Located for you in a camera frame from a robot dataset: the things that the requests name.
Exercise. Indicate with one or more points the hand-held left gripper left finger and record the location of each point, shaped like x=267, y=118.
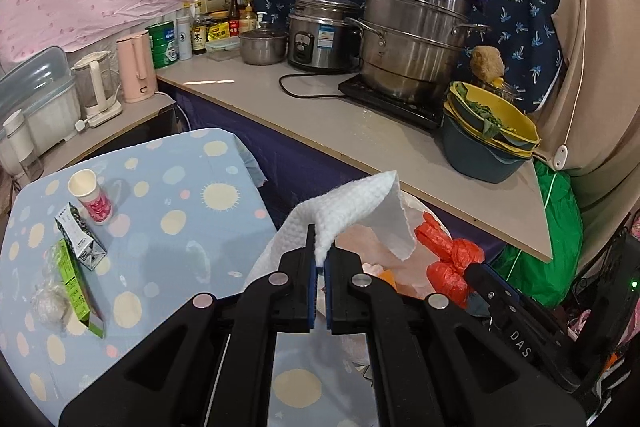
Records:
x=295, y=292

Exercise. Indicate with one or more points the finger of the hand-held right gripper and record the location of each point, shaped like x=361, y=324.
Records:
x=487, y=289

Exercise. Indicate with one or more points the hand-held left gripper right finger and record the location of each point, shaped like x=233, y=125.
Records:
x=345, y=292

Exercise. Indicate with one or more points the waste bin with white liner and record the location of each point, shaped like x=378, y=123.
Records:
x=357, y=249

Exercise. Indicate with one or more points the orange-red plastic bag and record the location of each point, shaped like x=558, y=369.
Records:
x=445, y=277

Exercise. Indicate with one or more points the white paper towel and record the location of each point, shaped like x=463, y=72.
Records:
x=360, y=207

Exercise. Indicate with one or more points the green plastic bag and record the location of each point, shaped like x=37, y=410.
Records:
x=545, y=247

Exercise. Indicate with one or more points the teal plastic basin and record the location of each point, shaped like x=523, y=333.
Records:
x=480, y=167

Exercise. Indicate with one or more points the stacked yellow bowls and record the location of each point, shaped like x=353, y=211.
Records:
x=520, y=122

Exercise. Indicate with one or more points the green leafy vegetable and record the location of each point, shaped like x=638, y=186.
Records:
x=480, y=112

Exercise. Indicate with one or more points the black induction cooker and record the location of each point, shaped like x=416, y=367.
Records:
x=380, y=99

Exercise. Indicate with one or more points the black white small carton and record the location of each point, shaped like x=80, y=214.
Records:
x=82, y=242

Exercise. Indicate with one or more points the white paper cup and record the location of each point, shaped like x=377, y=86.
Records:
x=92, y=202

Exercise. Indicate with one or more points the tan loofah sponge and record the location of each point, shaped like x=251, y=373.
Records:
x=487, y=63

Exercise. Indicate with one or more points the crumpled clear plastic bag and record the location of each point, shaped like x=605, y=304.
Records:
x=50, y=307

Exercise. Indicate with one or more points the small steel pot with lid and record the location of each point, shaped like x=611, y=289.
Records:
x=262, y=47

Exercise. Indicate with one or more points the beige curtain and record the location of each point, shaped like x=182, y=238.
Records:
x=600, y=57

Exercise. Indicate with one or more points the steel rice cooker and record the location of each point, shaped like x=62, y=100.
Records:
x=320, y=42

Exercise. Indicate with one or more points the clear food container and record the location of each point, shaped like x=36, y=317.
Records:
x=224, y=49

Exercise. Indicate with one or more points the large steel steamer pot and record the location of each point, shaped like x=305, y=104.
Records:
x=410, y=47

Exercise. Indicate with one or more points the white pump bottle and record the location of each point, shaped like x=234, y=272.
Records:
x=261, y=24

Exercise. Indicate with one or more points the yellow seasoning packet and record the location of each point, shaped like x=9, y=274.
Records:
x=222, y=31

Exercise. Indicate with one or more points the dark bottle with white label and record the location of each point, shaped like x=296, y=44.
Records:
x=199, y=38

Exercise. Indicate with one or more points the white power plug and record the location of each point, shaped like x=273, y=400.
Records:
x=81, y=124

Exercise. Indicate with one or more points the orange sauce bottle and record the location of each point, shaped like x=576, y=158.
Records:
x=247, y=22

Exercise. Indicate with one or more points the white blue bottle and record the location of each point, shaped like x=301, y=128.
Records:
x=185, y=39

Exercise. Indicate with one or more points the pink electric kettle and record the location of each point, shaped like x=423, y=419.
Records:
x=135, y=67

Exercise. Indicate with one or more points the green tin can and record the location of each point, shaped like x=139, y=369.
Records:
x=162, y=44

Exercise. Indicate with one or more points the white glass electric kettle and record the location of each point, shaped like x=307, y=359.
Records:
x=97, y=82

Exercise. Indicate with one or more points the dark sauce bottle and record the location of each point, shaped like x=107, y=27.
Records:
x=234, y=9

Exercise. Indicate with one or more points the dish box with blue lid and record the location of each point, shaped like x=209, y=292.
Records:
x=45, y=107

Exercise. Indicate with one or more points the white insulated bottle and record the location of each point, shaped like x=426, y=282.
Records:
x=20, y=142

